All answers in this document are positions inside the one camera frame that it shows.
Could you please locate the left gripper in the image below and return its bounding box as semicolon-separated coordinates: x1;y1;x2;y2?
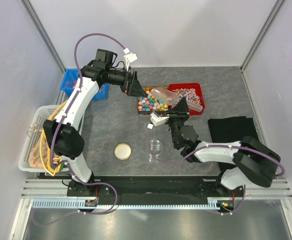
106;66;147;99

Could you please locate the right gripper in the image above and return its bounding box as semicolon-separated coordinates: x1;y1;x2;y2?
162;96;189;149

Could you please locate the clear plastic scoop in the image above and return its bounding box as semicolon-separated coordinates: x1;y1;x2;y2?
150;87;203;112

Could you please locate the gold tin of star candies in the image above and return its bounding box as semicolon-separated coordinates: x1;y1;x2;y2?
137;86;169;116

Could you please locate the blue plastic bin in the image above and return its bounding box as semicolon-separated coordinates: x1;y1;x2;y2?
60;68;110;102

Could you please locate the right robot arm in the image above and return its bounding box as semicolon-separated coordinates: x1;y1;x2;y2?
166;98;284;197

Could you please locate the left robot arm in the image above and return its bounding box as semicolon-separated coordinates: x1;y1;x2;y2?
43;48;147;197

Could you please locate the red tray of lollipops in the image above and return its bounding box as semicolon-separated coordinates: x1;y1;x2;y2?
168;82;205;116

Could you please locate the clear glass jar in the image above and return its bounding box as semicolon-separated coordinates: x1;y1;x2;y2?
147;139;164;163

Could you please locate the black cloth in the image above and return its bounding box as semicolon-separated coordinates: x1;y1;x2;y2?
208;116;259;144

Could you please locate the round wooden jar lid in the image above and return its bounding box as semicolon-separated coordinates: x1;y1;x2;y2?
114;143;132;160

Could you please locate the white plastic basket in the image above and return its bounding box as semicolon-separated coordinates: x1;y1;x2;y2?
18;104;84;173

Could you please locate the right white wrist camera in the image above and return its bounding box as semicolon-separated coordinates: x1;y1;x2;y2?
147;111;169;130

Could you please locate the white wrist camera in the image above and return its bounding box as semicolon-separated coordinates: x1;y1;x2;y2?
123;48;138;70
147;111;169;130

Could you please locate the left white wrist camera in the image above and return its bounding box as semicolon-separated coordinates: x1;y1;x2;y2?
123;48;138;70

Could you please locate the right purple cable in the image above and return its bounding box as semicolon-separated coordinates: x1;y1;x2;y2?
147;127;286;177

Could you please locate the purple cable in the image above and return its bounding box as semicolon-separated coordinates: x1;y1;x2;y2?
147;127;286;177
47;33;129;176

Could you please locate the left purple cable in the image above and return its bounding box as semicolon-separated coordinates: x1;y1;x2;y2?
47;33;129;176

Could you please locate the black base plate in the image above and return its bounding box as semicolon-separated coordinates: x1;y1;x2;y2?
67;176;243;206

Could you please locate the yellow green wire hanger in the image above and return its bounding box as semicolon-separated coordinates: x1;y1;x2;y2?
39;100;67;177

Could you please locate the slotted cable duct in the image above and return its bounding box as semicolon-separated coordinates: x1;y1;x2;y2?
32;197;221;210

